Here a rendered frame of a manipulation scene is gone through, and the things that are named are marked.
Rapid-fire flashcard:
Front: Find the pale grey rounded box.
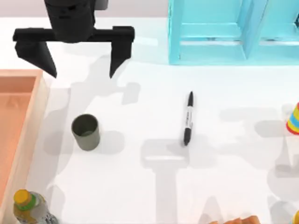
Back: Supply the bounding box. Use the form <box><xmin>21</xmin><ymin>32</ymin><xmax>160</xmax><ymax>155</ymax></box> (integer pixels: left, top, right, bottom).
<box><xmin>94</xmin><ymin>0</ymin><xmax>111</xmax><ymax>11</ymax></box>

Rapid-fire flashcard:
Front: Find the shallow salmon box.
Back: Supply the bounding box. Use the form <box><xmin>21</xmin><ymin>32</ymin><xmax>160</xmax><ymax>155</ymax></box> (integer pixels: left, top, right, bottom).
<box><xmin>0</xmin><ymin>69</ymin><xmax>51</xmax><ymax>196</ymax></box>

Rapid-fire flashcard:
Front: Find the light blue rack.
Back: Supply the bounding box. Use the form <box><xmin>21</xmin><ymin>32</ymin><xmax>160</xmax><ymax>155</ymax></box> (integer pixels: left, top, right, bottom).
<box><xmin>167</xmin><ymin>0</ymin><xmax>299</xmax><ymax>66</ymax></box>

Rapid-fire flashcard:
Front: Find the grey-green cup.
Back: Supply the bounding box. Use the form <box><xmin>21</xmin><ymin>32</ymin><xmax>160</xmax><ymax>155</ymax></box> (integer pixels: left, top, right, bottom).
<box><xmin>71</xmin><ymin>113</ymin><xmax>101</xmax><ymax>151</ymax></box>

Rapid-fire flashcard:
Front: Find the black marker pen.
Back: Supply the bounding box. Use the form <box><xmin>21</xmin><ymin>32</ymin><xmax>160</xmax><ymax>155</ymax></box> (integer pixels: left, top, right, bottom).
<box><xmin>181</xmin><ymin>91</ymin><xmax>195</xmax><ymax>147</ymax></box>

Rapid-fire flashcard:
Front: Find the clear bottle with yellow cap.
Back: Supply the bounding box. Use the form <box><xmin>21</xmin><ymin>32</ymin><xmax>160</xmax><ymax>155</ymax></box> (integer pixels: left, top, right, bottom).
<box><xmin>12</xmin><ymin>189</ymin><xmax>59</xmax><ymax>224</ymax></box>

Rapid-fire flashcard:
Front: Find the stack of coloured rings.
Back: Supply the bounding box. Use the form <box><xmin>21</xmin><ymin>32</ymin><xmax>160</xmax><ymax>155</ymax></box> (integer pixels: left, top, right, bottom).
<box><xmin>285</xmin><ymin>102</ymin><xmax>299</xmax><ymax>136</ymax></box>

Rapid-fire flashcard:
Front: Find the bread loaf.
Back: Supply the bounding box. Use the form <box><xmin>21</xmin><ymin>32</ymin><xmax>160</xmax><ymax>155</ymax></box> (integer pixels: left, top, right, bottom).
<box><xmin>209</xmin><ymin>215</ymin><xmax>260</xmax><ymax>224</ymax></box>

